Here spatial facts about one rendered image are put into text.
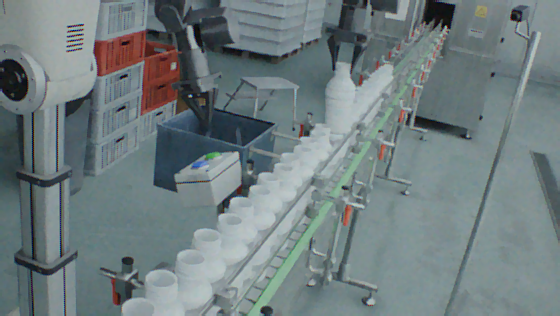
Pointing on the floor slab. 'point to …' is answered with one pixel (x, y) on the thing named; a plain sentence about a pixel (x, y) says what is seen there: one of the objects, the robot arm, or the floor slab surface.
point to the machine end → (449, 55)
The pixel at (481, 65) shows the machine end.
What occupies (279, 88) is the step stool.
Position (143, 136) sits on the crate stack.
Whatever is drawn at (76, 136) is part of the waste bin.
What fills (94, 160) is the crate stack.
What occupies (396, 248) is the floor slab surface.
